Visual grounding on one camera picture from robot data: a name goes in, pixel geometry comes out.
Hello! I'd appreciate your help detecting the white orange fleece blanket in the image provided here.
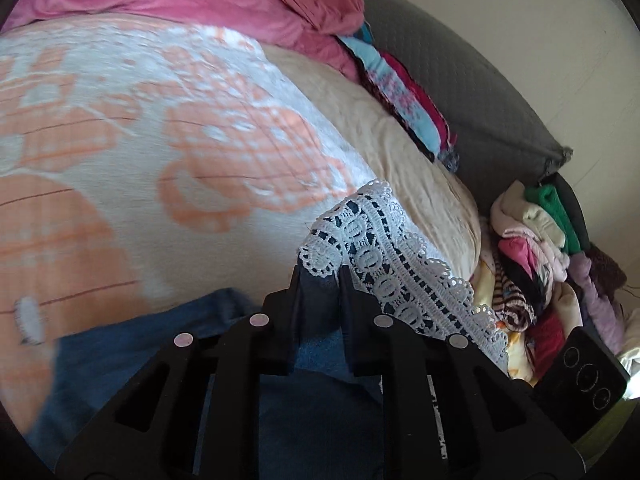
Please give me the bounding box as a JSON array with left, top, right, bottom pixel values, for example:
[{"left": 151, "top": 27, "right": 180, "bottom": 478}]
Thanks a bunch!
[{"left": 1, "top": 14, "right": 374, "bottom": 432}]

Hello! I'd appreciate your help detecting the grey quilted headboard cushion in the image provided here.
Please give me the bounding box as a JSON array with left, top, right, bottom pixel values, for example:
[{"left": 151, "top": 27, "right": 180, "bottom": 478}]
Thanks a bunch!
[{"left": 363, "top": 0, "right": 574, "bottom": 211}]

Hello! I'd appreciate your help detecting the floral teal pink cloth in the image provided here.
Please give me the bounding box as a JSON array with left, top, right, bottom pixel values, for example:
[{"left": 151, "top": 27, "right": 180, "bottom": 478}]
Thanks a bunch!
[{"left": 336, "top": 23, "right": 460, "bottom": 174}]

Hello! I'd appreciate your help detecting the blue denim pants lace hem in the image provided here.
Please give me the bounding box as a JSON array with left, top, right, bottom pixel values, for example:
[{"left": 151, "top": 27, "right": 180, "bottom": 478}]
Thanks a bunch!
[{"left": 26, "top": 181, "right": 508, "bottom": 467}]

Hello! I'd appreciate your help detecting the pile of colourful clothes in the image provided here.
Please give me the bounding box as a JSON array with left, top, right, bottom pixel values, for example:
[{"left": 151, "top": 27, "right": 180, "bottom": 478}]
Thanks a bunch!
[{"left": 472, "top": 180, "right": 639, "bottom": 384}]

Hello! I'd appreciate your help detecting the beige bed sheet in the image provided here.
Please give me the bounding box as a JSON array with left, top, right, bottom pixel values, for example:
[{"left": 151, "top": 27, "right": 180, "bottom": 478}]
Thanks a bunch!
[{"left": 262, "top": 44, "right": 480, "bottom": 280}]

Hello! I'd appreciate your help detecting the pink duvet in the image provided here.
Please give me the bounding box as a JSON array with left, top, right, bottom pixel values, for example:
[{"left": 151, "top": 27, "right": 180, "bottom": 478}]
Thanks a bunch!
[{"left": 3, "top": 0, "right": 364, "bottom": 81}]

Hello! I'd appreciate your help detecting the person right hand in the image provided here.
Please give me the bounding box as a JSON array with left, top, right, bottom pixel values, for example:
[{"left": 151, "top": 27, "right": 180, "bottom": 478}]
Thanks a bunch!
[{"left": 551, "top": 282, "right": 584, "bottom": 338}]

